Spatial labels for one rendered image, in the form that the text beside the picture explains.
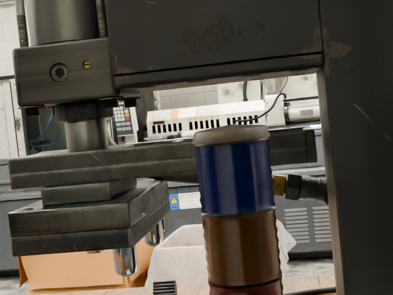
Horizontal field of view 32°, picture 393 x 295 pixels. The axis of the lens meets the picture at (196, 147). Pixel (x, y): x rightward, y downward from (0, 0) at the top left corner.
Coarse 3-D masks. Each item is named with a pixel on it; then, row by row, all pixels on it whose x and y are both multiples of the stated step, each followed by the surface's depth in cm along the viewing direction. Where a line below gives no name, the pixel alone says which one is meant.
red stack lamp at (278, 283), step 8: (272, 280) 34; (280, 280) 34; (216, 288) 33; (224, 288) 33; (232, 288) 33; (240, 288) 33; (248, 288) 33; (256, 288) 33; (264, 288) 33; (272, 288) 33; (280, 288) 34
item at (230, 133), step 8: (216, 128) 33; (224, 128) 33; (232, 128) 33; (240, 128) 32; (248, 128) 32; (256, 128) 33; (264, 128) 33; (200, 136) 33; (208, 136) 33; (216, 136) 32; (224, 136) 32; (232, 136) 32; (240, 136) 32; (248, 136) 32; (256, 136) 32; (264, 136) 33; (200, 144) 33
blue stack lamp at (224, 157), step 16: (208, 144) 34; (224, 144) 33; (240, 144) 32; (256, 144) 33; (208, 160) 33; (224, 160) 32; (240, 160) 32; (256, 160) 33; (208, 176) 33; (224, 176) 32; (240, 176) 32; (256, 176) 33; (208, 192) 33; (224, 192) 32; (240, 192) 32; (256, 192) 33; (272, 192) 34; (208, 208) 33; (224, 208) 33; (240, 208) 32; (256, 208) 33
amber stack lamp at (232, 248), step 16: (272, 208) 34; (208, 224) 33; (224, 224) 33; (240, 224) 32; (256, 224) 33; (272, 224) 33; (208, 240) 33; (224, 240) 33; (240, 240) 32; (256, 240) 33; (272, 240) 33; (208, 256) 34; (224, 256) 33; (240, 256) 33; (256, 256) 33; (272, 256) 33; (208, 272) 34; (224, 272) 33; (240, 272) 33; (256, 272) 33; (272, 272) 33
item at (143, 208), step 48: (96, 144) 59; (144, 144) 63; (192, 144) 56; (288, 144) 55; (48, 192) 56; (96, 192) 56; (144, 192) 59; (48, 240) 54; (96, 240) 54; (144, 240) 68
